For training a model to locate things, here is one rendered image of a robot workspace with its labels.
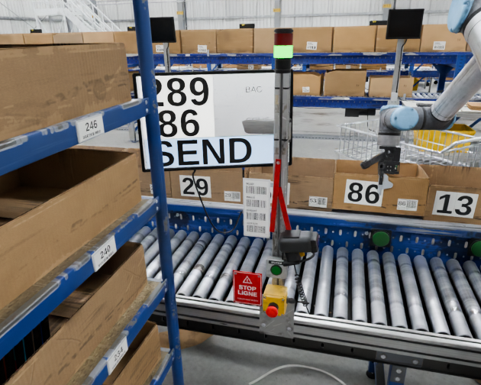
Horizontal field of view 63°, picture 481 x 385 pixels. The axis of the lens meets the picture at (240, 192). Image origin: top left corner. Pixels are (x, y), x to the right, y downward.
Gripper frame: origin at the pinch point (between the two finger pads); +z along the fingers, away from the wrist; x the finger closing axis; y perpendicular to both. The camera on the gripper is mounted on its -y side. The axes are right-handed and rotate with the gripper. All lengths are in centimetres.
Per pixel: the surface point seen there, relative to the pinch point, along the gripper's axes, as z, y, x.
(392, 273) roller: 29.8, 6.6, -19.2
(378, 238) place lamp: 19.8, 1.4, -4.4
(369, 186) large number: -2.1, -3.8, -0.6
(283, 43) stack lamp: -48, -34, -73
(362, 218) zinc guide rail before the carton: 11.7, -5.9, -2.6
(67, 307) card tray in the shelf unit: 11, -67, -117
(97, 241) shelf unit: -7, -54, -126
